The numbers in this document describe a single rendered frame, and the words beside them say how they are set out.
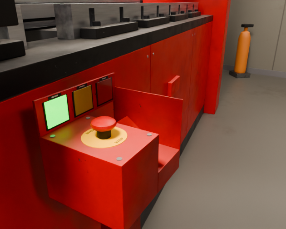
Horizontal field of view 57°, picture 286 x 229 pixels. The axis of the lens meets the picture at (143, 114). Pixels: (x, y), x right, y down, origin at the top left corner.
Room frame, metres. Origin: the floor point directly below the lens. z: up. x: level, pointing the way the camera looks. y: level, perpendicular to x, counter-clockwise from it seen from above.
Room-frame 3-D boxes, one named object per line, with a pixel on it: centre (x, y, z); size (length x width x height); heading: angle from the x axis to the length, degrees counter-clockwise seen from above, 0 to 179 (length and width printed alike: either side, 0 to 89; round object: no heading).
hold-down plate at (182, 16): (1.67, -0.21, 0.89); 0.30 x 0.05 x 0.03; 157
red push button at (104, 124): (0.37, 0.06, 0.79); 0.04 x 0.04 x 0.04
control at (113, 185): (0.41, 0.05, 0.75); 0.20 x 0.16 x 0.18; 149
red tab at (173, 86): (1.28, -0.16, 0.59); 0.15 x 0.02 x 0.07; 157
